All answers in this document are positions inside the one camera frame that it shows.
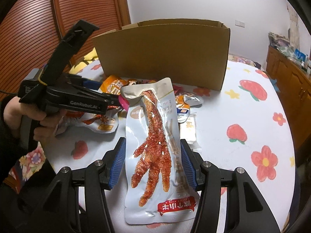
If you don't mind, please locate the beige curtain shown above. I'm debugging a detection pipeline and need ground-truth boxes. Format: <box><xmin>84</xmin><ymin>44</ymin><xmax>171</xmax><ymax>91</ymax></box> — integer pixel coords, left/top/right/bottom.
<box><xmin>288</xmin><ymin>5</ymin><xmax>300</xmax><ymax>46</ymax></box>

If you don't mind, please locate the floral storage box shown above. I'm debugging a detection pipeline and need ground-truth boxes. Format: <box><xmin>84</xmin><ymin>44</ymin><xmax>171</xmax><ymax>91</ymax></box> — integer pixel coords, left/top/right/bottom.
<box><xmin>268</xmin><ymin>31</ymin><xmax>294</xmax><ymax>52</ymax></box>

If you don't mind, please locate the gold foil snack packet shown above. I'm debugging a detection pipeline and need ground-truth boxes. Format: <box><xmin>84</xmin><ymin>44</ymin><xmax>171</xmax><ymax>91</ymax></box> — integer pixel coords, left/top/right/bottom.
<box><xmin>126</xmin><ymin>78</ymin><xmax>146</xmax><ymax>86</ymax></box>

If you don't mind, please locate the floral patterned pillow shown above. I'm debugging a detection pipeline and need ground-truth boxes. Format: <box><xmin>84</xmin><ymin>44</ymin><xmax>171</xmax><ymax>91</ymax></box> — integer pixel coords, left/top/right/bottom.
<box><xmin>228</xmin><ymin>53</ymin><xmax>261</xmax><ymax>68</ymax></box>

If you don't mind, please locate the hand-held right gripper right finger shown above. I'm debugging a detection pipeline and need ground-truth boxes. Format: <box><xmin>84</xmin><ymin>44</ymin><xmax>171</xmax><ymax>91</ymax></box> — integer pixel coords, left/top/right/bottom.
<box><xmin>180</xmin><ymin>139</ymin><xmax>277</xmax><ymax>233</ymax></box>

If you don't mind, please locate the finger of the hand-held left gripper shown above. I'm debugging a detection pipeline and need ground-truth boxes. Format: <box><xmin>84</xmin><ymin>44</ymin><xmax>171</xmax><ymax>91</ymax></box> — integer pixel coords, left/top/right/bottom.
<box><xmin>64</xmin><ymin>75</ymin><xmax>104</xmax><ymax>91</ymax></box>
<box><xmin>73</xmin><ymin>89</ymin><xmax>123</xmax><ymax>108</ymax></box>

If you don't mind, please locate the floral patterned clothing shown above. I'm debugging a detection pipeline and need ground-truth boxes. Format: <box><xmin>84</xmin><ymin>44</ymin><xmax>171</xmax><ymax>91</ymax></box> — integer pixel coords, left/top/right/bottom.
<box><xmin>8</xmin><ymin>141</ymin><xmax>52</xmax><ymax>187</ymax></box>

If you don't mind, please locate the cluster of small bottles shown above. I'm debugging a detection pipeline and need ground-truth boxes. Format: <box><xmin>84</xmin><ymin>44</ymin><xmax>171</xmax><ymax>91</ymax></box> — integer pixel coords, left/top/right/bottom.
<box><xmin>301</xmin><ymin>53</ymin><xmax>311</xmax><ymax>74</ymax></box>

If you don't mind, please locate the beige snack packet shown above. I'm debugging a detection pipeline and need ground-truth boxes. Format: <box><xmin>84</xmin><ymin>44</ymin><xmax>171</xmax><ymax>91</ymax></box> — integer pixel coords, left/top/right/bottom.
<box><xmin>178</xmin><ymin>115</ymin><xmax>202</xmax><ymax>151</ymax></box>

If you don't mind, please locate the brown slatted wooden wardrobe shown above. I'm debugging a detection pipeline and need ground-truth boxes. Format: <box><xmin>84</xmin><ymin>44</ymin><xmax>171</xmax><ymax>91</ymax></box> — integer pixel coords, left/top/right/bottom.
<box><xmin>0</xmin><ymin>0</ymin><xmax>132</xmax><ymax>97</ymax></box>

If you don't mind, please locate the cardboard box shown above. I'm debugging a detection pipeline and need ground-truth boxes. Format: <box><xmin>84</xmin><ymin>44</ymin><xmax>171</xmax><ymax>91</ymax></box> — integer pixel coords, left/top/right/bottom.
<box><xmin>92</xmin><ymin>18</ymin><xmax>231</xmax><ymax>91</ymax></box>

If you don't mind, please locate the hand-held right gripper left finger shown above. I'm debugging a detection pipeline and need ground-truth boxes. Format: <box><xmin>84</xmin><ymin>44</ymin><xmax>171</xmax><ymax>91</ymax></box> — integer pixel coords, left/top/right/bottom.
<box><xmin>27</xmin><ymin>137</ymin><xmax>127</xmax><ymax>233</ymax></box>

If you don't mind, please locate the white orange chicken snack packet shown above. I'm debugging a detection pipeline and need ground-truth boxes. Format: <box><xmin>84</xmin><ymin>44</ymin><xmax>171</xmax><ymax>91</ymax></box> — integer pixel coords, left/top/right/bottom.
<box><xmin>55</xmin><ymin>109</ymin><xmax>119</xmax><ymax>134</ymax></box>

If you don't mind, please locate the chicken foot snack packet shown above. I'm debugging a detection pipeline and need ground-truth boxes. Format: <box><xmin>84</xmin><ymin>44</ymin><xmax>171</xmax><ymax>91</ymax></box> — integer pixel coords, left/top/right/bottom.
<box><xmin>121</xmin><ymin>77</ymin><xmax>200</xmax><ymax>225</ymax></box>

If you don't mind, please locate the yellow plush toy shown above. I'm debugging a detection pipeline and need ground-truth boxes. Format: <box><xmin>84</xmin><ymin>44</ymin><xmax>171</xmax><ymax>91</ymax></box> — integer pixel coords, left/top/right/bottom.
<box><xmin>69</xmin><ymin>49</ymin><xmax>99</xmax><ymax>74</ymax></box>

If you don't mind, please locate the wooden desk with clutter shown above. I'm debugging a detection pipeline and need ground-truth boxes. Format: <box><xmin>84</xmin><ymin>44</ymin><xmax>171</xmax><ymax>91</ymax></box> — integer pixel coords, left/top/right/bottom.
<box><xmin>266</xmin><ymin>46</ymin><xmax>311</xmax><ymax>107</ymax></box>

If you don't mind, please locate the person's left hand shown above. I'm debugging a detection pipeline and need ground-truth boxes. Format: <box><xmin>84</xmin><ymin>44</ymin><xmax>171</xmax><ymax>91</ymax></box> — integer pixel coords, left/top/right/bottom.
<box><xmin>2</xmin><ymin>97</ymin><xmax>68</xmax><ymax>142</ymax></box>

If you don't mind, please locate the silver orange snack packet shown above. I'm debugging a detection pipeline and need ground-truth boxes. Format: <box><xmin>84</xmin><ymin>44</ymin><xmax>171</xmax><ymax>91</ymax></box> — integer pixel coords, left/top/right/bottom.
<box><xmin>175</xmin><ymin>93</ymin><xmax>203</xmax><ymax>123</ymax></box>

